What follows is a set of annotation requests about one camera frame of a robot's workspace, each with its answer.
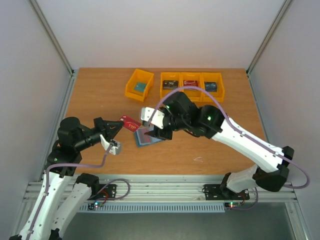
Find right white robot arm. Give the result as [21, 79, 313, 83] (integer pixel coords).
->
[140, 91, 294, 199]

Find aluminium rail base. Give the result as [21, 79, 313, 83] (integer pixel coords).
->
[22, 174, 298, 203]

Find blue card holder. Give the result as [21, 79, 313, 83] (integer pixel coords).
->
[133, 126, 162, 148]

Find aluminium frame post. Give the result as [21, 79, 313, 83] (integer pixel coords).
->
[28, 0, 74, 76]
[246, 0, 294, 77]

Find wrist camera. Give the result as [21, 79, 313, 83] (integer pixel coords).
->
[139, 107, 165, 129]
[99, 134, 122, 155]

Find black credit card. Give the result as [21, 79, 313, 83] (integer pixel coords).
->
[162, 80, 179, 90]

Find red card in bin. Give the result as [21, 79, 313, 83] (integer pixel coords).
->
[183, 80, 199, 87]

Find grey slotted cable duct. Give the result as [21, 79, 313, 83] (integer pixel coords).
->
[79, 202, 225, 214]

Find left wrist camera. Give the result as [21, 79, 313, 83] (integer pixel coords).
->
[99, 134, 122, 155]

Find right aluminium frame post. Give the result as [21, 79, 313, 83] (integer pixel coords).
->
[246, 0, 294, 77]

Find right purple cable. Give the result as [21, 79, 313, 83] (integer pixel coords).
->
[147, 86, 311, 190]

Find red VIP credit card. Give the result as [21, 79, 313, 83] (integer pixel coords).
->
[119, 115, 142, 133]

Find left aluminium frame post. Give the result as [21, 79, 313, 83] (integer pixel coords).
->
[28, 0, 74, 76]

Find dark red card in sleeve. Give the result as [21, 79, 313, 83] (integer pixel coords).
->
[137, 127, 154, 146]

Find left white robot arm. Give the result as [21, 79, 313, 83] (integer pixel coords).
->
[10, 116, 124, 240]

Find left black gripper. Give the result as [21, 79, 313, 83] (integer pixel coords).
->
[75, 116, 125, 151]

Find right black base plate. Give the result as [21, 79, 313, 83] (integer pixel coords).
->
[202, 184, 250, 201]

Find teal credit card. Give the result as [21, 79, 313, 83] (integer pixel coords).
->
[134, 82, 147, 93]

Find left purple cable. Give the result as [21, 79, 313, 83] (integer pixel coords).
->
[26, 143, 116, 240]

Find blue credit card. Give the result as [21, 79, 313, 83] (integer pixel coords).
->
[204, 81, 218, 92]

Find yellow bin with blue card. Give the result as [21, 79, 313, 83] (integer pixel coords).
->
[201, 72, 225, 103]

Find purple cable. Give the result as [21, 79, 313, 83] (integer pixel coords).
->
[147, 86, 311, 190]
[26, 143, 116, 240]

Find single yellow bin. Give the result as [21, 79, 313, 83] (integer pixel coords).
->
[124, 68, 155, 102]

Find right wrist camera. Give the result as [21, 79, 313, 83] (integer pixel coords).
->
[139, 107, 165, 129]

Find yellow bin with red card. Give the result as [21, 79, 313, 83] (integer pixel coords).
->
[181, 72, 202, 103]

